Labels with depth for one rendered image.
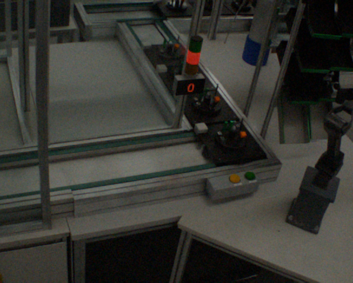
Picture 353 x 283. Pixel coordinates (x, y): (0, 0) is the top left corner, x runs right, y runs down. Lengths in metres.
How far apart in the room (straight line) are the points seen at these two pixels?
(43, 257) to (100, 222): 0.27
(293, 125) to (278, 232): 0.51
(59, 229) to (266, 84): 1.53
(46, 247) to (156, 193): 0.47
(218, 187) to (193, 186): 0.10
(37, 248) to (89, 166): 0.40
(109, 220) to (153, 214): 0.17
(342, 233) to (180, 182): 0.71
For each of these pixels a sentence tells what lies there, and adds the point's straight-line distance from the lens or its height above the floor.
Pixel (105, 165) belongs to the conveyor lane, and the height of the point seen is 0.92.
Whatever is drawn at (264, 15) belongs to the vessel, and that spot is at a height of 1.19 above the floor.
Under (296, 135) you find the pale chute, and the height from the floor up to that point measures 1.01.
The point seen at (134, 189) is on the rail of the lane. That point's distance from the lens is 1.85.
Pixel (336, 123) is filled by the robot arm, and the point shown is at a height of 1.41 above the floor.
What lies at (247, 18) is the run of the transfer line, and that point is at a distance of 3.35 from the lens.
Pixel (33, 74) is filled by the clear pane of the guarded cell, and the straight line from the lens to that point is 1.40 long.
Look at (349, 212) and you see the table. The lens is 2.20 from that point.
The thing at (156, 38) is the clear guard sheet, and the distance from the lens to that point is 1.87.
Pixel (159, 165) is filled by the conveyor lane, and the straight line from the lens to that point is 2.02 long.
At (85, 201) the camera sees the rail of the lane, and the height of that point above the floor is 0.94.
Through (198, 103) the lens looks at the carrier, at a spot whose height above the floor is 1.01.
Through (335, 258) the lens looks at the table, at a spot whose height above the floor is 0.86.
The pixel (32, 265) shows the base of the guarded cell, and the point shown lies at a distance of 1.94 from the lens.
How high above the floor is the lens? 2.26
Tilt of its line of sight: 39 degrees down
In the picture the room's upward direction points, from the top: 11 degrees clockwise
